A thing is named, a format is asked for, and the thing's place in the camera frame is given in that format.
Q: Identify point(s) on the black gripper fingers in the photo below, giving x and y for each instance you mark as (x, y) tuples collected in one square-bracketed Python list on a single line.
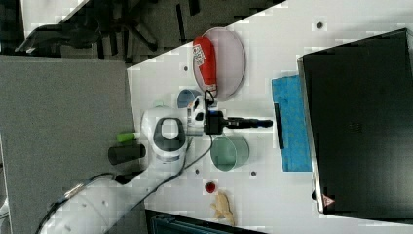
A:
[(242, 123)]

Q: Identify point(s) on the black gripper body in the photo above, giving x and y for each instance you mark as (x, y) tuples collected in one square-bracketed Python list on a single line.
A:
[(214, 123)]

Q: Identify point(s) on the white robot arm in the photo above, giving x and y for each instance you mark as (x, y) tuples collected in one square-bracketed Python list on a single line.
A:
[(96, 206)]

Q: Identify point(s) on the black toaster oven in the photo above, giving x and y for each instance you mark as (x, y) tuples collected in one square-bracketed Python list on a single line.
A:
[(358, 108)]

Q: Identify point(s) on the green measuring cup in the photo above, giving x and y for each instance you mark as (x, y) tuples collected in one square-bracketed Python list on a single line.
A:
[(229, 152)]

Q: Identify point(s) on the small blue bowl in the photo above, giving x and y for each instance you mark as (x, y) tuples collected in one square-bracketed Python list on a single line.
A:
[(186, 97)]

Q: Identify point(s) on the green oval colander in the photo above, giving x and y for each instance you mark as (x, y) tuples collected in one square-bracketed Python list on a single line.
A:
[(158, 103)]

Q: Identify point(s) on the red strawberry toy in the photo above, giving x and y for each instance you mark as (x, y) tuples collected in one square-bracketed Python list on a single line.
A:
[(210, 187)]

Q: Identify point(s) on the red ketchup bottle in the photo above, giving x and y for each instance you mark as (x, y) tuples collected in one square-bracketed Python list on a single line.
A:
[(205, 60)]

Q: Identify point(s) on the peeled banana toy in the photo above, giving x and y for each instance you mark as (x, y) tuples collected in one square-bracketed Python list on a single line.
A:
[(221, 208)]

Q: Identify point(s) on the black cylinder container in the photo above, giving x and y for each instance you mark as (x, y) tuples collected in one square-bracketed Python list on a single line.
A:
[(125, 153)]

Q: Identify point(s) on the black round pot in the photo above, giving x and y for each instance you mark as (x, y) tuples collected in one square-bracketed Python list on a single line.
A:
[(126, 178)]

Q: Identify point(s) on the black office chair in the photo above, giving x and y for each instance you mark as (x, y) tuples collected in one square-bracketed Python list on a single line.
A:
[(77, 23)]

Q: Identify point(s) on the green utensil handle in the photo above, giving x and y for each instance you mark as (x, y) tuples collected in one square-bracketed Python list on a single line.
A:
[(124, 137)]

